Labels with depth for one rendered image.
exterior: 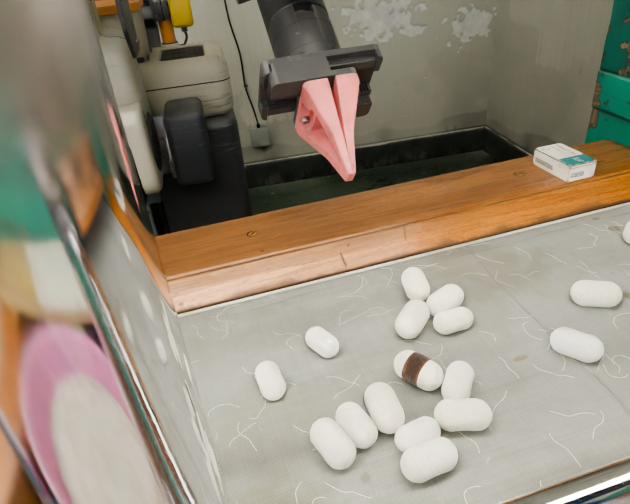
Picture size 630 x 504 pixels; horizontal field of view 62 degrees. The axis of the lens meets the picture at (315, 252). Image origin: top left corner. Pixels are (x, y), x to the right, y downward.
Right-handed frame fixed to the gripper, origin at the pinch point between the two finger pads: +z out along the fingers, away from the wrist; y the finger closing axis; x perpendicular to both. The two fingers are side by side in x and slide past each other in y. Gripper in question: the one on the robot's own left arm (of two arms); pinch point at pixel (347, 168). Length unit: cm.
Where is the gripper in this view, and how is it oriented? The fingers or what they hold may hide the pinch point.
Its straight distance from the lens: 43.2
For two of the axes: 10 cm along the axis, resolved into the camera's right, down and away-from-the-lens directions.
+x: -1.3, 3.4, 9.3
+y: 9.5, -2.2, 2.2
